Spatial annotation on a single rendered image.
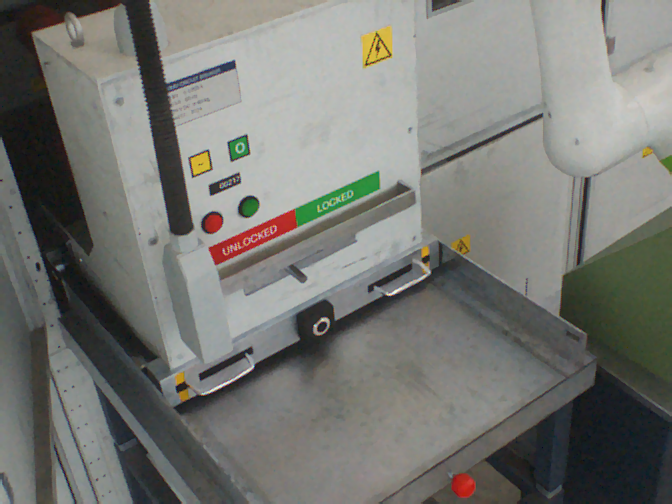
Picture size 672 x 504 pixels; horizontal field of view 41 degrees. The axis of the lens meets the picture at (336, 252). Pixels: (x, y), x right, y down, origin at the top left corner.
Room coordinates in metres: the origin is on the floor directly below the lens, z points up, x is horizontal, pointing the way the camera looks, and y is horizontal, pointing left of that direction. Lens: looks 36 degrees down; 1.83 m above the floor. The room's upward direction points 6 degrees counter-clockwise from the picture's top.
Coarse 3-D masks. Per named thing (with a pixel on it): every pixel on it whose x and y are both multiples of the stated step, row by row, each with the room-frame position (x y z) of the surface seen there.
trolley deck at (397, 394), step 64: (64, 320) 1.24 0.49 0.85; (384, 320) 1.15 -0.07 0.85; (448, 320) 1.14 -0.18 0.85; (128, 384) 1.06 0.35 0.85; (256, 384) 1.03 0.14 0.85; (320, 384) 1.02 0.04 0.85; (384, 384) 1.00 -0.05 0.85; (448, 384) 0.99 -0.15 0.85; (512, 384) 0.98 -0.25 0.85; (576, 384) 0.99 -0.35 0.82; (256, 448) 0.90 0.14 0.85; (320, 448) 0.89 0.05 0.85; (384, 448) 0.88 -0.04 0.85; (448, 448) 0.86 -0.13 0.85
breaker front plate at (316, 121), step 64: (384, 0) 1.23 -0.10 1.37; (192, 64) 1.07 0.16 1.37; (256, 64) 1.11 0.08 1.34; (320, 64) 1.17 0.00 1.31; (384, 64) 1.23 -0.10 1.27; (128, 128) 1.01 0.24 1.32; (192, 128) 1.06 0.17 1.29; (256, 128) 1.11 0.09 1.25; (320, 128) 1.16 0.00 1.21; (384, 128) 1.22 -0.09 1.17; (128, 192) 1.00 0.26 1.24; (192, 192) 1.05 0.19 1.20; (256, 192) 1.10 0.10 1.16; (320, 192) 1.16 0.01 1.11; (384, 192) 1.22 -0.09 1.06; (256, 256) 1.09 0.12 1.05; (320, 256) 1.15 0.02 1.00; (384, 256) 1.22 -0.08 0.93; (256, 320) 1.08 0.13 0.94
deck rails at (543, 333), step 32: (448, 256) 1.25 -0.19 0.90; (448, 288) 1.22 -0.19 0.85; (480, 288) 1.18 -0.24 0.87; (512, 288) 1.12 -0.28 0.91; (96, 320) 1.15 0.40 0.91; (512, 320) 1.12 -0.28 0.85; (544, 320) 1.06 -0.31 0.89; (128, 352) 1.13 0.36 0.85; (544, 352) 1.04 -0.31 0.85; (576, 352) 1.01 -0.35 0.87; (160, 416) 0.98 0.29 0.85; (192, 448) 0.89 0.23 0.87; (224, 480) 0.81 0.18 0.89
